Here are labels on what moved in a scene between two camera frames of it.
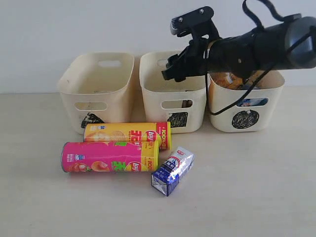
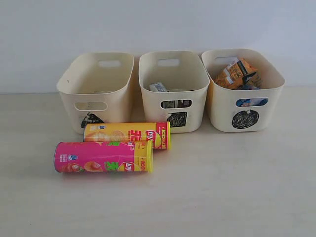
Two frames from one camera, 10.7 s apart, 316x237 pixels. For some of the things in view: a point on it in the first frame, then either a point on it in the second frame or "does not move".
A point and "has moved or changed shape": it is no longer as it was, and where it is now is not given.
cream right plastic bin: x=253 y=113 does not move
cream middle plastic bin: x=182 y=103 does not move
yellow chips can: x=161 y=132 does not move
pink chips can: x=110 y=156 has moved or changed shape
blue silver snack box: x=166 y=179 -> x=157 y=87
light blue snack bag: x=253 y=101 does not move
